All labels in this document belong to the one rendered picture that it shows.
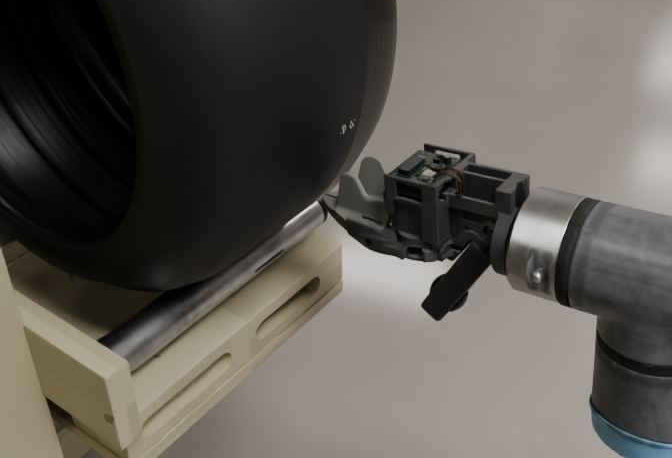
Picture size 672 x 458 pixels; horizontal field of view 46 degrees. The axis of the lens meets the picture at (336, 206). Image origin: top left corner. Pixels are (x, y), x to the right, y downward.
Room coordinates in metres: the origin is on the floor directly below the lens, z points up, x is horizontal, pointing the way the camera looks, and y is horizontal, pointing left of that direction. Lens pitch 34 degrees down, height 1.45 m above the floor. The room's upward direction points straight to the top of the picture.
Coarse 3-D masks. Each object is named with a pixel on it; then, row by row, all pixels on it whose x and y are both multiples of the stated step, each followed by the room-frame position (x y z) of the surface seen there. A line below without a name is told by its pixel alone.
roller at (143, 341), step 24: (312, 216) 0.78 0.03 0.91; (264, 240) 0.72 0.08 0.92; (288, 240) 0.73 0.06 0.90; (240, 264) 0.68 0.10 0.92; (264, 264) 0.70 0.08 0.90; (192, 288) 0.63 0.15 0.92; (216, 288) 0.64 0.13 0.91; (144, 312) 0.59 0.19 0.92; (168, 312) 0.59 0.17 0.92; (192, 312) 0.61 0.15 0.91; (120, 336) 0.56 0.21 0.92; (144, 336) 0.56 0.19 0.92; (168, 336) 0.58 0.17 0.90; (144, 360) 0.55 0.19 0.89
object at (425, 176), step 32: (416, 160) 0.60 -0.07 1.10; (448, 160) 0.59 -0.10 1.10; (384, 192) 0.58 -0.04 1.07; (416, 192) 0.56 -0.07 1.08; (448, 192) 0.56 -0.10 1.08; (480, 192) 0.56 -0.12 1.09; (512, 192) 0.53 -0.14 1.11; (416, 224) 0.56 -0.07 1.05; (448, 224) 0.56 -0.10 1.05; (480, 224) 0.54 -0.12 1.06; (416, 256) 0.56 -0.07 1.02; (448, 256) 0.55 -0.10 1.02
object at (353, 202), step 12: (348, 180) 0.62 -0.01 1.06; (348, 192) 0.62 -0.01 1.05; (360, 192) 0.61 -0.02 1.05; (324, 204) 0.65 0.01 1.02; (336, 204) 0.63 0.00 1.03; (348, 204) 0.62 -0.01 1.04; (360, 204) 0.61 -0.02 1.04; (372, 204) 0.60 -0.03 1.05; (336, 216) 0.62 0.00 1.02; (348, 216) 0.61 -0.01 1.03; (360, 216) 0.60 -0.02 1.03; (372, 216) 0.60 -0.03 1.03; (384, 216) 0.59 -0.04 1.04
